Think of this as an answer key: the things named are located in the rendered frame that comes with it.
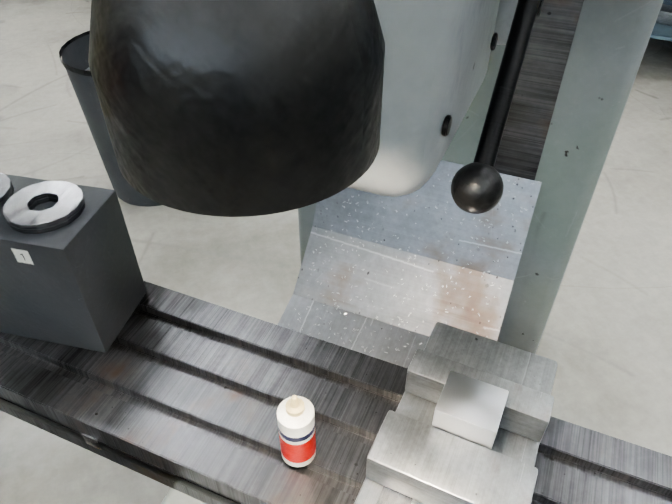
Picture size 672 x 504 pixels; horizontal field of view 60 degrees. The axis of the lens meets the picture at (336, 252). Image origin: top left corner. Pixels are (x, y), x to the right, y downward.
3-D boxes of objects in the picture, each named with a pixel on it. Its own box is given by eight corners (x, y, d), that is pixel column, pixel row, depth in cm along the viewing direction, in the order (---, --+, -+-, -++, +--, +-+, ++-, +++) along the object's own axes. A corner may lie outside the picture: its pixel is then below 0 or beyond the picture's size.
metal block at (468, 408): (485, 466, 58) (496, 433, 54) (428, 442, 60) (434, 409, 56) (498, 424, 61) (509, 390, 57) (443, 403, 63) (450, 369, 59)
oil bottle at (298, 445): (307, 473, 65) (303, 419, 58) (275, 460, 66) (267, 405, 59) (321, 443, 68) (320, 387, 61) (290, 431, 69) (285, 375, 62)
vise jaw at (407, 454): (516, 545, 53) (526, 526, 50) (364, 478, 58) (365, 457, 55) (529, 488, 57) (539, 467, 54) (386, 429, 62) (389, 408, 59)
